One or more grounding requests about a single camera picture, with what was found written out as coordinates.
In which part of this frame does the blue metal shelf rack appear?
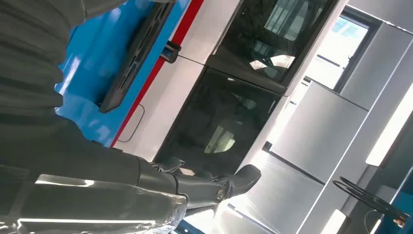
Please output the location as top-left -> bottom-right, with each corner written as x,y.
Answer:
54,0 -> 193,148

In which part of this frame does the dark vehicle window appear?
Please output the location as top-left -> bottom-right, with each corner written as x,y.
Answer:
206,0 -> 339,94
154,68 -> 283,176

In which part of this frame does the ceiling light strip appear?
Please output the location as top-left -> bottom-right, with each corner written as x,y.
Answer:
365,82 -> 413,168
319,209 -> 347,234

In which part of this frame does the bright building window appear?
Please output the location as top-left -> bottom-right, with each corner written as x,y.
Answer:
304,6 -> 383,94

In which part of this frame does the black cable bundle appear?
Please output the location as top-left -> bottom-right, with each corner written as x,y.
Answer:
332,175 -> 411,229

